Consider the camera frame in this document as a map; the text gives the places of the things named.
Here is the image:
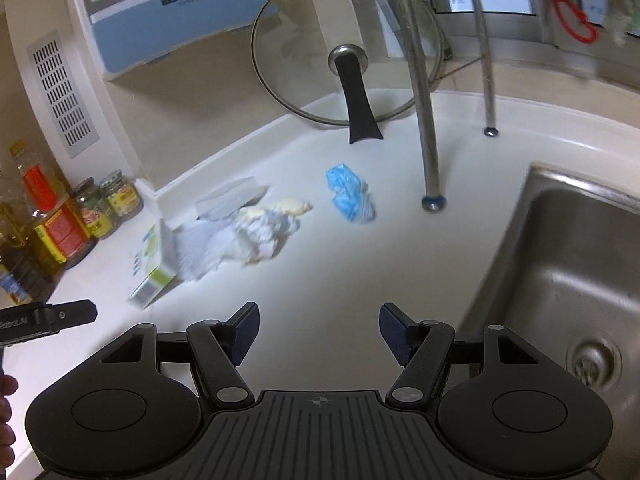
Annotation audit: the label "glass pot lid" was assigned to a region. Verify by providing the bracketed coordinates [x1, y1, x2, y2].
[251, 0, 445, 145]

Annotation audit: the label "metal rack frame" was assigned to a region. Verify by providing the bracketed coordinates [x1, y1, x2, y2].
[384, 0, 501, 214]

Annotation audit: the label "oil bottle with orange handle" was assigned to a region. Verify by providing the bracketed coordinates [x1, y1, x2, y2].
[9, 140, 99, 272]

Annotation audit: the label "stainless steel sink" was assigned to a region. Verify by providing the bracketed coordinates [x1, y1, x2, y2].
[456, 162, 640, 443]

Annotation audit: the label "person's left hand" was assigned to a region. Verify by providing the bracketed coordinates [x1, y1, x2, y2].
[0, 376, 19, 467]

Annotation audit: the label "small yellow label jar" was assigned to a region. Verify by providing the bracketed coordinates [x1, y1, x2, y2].
[99, 169, 145, 218]

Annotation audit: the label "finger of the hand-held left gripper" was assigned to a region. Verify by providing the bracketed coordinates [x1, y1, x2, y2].
[44, 299, 97, 332]

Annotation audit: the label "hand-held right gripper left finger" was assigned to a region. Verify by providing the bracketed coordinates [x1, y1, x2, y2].
[100, 302, 261, 409]

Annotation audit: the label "red handled scissors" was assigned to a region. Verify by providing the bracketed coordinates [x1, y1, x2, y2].
[542, 0, 601, 44]

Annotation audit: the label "blue white wall appliance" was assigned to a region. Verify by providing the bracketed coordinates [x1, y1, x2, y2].
[66, 0, 283, 82]

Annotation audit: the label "large dark oil bottle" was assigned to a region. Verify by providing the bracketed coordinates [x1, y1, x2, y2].
[0, 170, 57, 307]

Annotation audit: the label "large green label jar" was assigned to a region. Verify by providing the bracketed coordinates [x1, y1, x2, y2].
[69, 176, 120, 241]

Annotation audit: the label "white wall vent grille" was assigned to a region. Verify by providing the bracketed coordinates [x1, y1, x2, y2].
[26, 30, 102, 159]

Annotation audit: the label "blue face mask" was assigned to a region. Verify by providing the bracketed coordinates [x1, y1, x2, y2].
[325, 162, 375, 224]

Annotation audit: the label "white green cardboard box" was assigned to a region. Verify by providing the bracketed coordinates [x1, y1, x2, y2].
[126, 219, 180, 311]

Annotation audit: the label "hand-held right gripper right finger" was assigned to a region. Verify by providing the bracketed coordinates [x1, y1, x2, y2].
[379, 302, 541, 409]

